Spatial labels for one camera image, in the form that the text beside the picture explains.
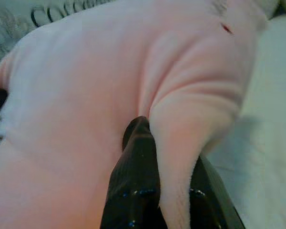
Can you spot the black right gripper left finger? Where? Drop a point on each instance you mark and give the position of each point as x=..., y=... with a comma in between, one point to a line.
x=133, y=186

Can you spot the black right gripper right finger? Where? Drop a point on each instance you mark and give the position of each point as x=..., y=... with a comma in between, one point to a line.
x=212, y=210

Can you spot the pink pillow with cartoon patch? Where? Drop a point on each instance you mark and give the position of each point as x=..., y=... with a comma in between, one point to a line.
x=85, y=95

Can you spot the white quilted mattress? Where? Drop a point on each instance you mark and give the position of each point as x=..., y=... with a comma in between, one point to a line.
x=271, y=119

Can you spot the grey printed scroll pattern fabric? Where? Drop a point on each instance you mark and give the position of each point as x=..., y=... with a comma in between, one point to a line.
x=4, y=23

